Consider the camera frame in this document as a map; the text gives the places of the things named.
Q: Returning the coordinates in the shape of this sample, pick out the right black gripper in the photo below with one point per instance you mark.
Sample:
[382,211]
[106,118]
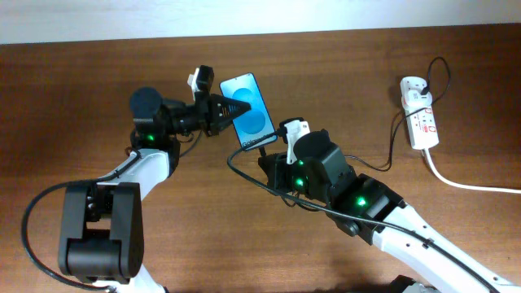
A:
[271,168]

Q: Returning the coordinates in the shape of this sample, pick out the white power strip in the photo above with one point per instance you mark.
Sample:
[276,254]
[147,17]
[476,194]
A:
[422,128]

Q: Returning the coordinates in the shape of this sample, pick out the blue screen Galaxy smartphone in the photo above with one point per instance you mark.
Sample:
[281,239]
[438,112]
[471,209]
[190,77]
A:
[255,123]

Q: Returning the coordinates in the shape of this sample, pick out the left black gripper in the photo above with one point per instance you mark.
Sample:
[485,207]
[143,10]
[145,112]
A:
[210,108]

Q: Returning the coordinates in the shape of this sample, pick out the white USB charger adapter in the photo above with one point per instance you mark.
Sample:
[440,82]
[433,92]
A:
[412,97]

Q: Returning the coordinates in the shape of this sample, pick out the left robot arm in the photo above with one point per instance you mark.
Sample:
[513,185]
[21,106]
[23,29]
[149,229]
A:
[101,239]

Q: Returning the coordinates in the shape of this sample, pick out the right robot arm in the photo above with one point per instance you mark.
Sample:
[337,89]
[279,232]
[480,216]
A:
[314,173]

